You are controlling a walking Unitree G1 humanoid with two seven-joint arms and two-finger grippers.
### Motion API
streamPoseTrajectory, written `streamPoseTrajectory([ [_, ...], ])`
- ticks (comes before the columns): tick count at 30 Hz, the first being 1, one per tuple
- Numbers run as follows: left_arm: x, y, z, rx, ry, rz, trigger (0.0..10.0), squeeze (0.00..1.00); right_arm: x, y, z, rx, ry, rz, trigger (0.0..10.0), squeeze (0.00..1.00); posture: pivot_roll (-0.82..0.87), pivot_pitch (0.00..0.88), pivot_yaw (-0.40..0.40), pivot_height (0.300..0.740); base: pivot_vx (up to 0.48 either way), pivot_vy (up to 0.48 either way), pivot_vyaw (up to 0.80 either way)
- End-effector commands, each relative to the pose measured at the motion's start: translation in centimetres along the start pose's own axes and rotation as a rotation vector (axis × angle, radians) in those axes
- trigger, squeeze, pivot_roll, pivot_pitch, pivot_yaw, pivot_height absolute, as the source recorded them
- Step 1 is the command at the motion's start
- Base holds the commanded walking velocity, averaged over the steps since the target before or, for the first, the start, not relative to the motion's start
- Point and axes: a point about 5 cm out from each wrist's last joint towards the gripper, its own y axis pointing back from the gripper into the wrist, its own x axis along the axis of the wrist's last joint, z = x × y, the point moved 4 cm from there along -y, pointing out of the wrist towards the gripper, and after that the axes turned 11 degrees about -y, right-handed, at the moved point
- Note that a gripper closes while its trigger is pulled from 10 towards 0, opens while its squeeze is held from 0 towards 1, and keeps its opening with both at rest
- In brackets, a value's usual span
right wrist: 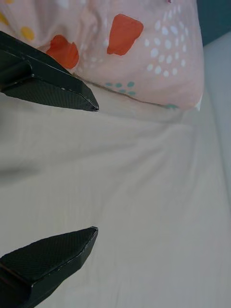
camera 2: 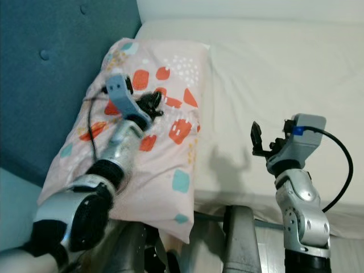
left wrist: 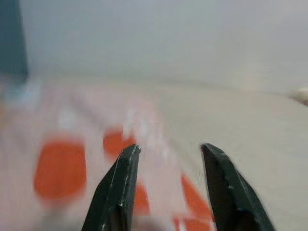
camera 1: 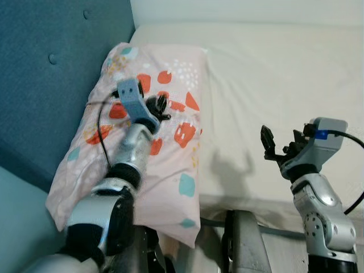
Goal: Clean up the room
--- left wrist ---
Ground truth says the white sheeted mattress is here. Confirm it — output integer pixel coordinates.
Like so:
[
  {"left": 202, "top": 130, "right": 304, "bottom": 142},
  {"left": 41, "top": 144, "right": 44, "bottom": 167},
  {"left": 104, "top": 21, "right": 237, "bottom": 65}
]
[{"left": 134, "top": 79, "right": 308, "bottom": 231}]

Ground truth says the pink pillow with orange spots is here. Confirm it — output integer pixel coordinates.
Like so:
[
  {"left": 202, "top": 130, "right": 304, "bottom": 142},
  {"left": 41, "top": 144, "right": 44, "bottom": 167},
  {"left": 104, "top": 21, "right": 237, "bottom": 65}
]
[{"left": 0, "top": 77, "right": 216, "bottom": 231}]

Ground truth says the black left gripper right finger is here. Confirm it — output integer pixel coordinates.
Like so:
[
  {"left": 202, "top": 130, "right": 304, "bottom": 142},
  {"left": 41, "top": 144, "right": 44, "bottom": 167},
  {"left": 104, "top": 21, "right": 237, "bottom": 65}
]
[{"left": 201, "top": 143, "right": 275, "bottom": 231}]

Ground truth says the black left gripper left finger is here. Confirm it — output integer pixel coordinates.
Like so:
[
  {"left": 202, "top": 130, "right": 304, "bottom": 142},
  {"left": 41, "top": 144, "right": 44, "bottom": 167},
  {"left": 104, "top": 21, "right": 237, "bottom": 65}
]
[{"left": 81, "top": 143, "right": 141, "bottom": 231}]

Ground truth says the teal upholstered headboard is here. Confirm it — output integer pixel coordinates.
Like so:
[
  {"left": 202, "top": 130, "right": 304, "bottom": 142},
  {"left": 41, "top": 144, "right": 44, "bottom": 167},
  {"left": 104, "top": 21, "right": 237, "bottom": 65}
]
[{"left": 0, "top": 0, "right": 29, "bottom": 84}]

